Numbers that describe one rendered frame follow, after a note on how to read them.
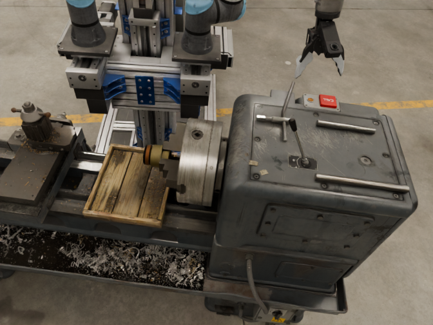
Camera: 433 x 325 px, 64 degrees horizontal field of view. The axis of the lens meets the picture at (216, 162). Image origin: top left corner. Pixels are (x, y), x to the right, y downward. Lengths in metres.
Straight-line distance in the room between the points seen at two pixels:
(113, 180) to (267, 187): 0.71
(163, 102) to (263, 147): 0.84
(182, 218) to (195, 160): 0.34
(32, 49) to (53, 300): 2.54
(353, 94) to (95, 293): 2.85
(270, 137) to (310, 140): 0.14
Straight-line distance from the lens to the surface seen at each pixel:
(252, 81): 3.48
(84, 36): 1.70
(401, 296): 2.56
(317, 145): 1.19
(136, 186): 1.46
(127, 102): 1.86
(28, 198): 1.42
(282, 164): 1.09
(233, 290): 1.63
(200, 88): 1.60
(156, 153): 1.26
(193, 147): 1.13
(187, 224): 1.38
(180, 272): 1.62
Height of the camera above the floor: 2.07
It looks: 50 degrees down
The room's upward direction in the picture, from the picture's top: 8 degrees clockwise
